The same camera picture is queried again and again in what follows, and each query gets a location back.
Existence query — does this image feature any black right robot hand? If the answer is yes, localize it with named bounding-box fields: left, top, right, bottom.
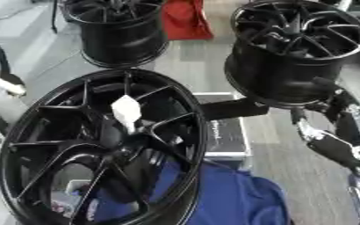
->
left=289, top=76, right=360, bottom=177

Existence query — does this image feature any black wheel rim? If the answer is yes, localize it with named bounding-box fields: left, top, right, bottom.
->
left=223, top=0, right=360, bottom=109
left=61, top=0, right=171, bottom=69

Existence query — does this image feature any white pin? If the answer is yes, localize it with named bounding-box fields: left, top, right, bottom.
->
left=109, top=94, right=143, bottom=135

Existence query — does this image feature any large black spoked wheel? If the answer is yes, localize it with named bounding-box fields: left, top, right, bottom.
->
left=0, top=69, right=210, bottom=225

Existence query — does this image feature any blue cloth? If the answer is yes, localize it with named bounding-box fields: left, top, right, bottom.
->
left=92, top=159, right=291, bottom=225

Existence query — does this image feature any black case with silver trim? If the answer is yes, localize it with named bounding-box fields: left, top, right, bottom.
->
left=191, top=91, right=254, bottom=162

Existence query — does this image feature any red bag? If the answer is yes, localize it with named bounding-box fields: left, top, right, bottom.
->
left=160, top=0, right=216, bottom=41

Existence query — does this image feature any black mounting bracket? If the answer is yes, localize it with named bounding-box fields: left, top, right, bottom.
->
left=199, top=98, right=271, bottom=121

